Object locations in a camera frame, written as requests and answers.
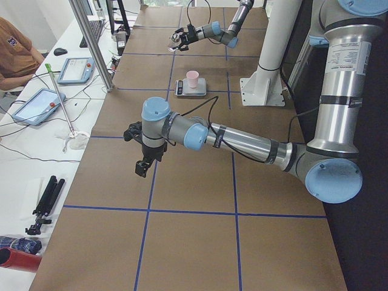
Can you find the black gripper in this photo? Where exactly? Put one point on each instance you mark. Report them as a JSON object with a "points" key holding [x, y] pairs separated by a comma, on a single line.
{"points": [[152, 151], [185, 36]]}

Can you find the clear glass sauce bottle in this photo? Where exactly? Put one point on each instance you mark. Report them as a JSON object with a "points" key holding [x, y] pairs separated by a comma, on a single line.
{"points": [[174, 42]]}

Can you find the pink plastic cup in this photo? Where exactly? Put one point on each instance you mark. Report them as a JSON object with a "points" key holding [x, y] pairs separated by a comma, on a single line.
{"points": [[192, 77]]}

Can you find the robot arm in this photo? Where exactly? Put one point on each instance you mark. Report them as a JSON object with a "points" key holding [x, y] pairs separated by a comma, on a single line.
{"points": [[213, 31], [326, 165]]}

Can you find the grey digital kitchen scale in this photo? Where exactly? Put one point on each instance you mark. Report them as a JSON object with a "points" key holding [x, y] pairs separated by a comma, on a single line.
{"points": [[183, 89]]}

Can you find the crumpled white cloth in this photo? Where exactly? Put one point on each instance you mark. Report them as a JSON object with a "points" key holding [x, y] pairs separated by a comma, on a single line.
{"points": [[76, 141]]}

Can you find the black keyboard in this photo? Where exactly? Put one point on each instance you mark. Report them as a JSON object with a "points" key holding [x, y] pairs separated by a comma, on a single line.
{"points": [[96, 27]]}

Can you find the black folded tripod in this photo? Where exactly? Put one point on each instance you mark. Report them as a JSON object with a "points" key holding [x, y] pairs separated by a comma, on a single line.
{"points": [[45, 205]]}

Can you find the far blue teach pendant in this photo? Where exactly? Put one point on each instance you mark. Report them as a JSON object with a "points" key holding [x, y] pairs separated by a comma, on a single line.
{"points": [[76, 71]]}

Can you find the blue teach pendant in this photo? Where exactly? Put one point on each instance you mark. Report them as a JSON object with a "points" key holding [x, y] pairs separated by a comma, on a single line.
{"points": [[38, 108], [76, 71]]}

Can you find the near blue teach pendant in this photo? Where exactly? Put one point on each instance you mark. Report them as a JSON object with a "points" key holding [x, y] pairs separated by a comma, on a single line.
{"points": [[38, 108]]}

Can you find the black computer mouse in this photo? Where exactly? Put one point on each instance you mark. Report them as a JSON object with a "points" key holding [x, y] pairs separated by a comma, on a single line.
{"points": [[59, 51]]}

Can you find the blue patterned cloth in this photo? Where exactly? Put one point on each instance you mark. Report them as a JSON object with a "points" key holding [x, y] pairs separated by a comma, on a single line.
{"points": [[21, 244]]}

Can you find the long reacher grabber stick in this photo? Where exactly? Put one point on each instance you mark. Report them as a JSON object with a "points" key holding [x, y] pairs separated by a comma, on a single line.
{"points": [[73, 133]]}

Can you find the red cylinder bottle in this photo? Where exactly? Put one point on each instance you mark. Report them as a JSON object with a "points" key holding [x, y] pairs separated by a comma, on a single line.
{"points": [[19, 260]]}

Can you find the person in orange shirt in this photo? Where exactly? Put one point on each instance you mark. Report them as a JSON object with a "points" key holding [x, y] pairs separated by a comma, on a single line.
{"points": [[19, 59]]}

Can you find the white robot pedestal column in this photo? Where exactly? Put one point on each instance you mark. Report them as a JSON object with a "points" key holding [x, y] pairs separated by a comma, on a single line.
{"points": [[264, 87]]}

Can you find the aluminium frame post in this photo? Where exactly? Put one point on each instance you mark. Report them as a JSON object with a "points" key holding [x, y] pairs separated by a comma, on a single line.
{"points": [[93, 46]]}

